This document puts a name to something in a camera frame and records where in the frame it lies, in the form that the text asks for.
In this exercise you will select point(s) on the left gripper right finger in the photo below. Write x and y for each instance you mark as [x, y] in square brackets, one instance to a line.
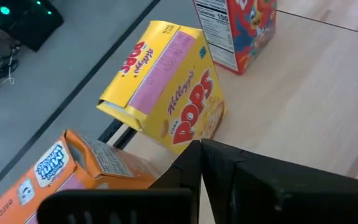
[291, 196]

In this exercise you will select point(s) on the orange Mini Wheats cereal box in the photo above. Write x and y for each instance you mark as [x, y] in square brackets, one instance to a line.
[82, 169]

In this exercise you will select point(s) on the red Froot Loops cereal box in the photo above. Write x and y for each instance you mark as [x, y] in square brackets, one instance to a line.
[247, 31]

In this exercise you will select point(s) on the yellow Corn Pops cereal box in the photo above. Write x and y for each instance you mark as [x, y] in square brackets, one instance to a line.
[166, 93]

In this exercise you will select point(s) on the black computer tower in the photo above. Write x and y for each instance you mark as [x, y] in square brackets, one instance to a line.
[26, 25]

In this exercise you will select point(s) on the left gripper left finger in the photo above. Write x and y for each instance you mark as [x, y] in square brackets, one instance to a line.
[120, 208]

